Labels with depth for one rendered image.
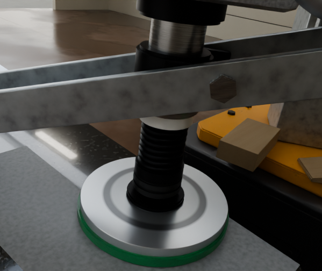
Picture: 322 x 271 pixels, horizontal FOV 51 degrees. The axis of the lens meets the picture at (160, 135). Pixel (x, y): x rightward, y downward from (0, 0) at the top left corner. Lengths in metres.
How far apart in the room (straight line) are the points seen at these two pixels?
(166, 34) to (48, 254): 0.29
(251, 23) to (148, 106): 6.71
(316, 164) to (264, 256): 0.49
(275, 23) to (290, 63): 6.50
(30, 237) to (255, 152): 0.54
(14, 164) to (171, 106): 0.33
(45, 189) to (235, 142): 0.48
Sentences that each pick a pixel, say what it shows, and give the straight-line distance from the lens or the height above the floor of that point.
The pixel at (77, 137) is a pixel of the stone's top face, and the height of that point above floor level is 0.87.
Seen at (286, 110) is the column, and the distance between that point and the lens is 1.01.
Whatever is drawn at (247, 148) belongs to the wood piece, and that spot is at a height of 0.83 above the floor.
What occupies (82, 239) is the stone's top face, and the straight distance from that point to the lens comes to 0.46.
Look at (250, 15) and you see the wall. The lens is 7.07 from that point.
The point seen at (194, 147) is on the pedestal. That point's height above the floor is 0.74.
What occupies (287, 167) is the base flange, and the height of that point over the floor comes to 0.78.
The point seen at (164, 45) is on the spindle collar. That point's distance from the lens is 0.38.
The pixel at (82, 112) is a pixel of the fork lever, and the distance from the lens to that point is 0.39.
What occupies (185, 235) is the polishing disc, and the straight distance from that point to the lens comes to 0.44.
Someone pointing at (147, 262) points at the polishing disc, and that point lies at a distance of 0.43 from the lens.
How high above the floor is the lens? 1.19
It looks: 26 degrees down
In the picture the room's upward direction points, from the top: 8 degrees clockwise
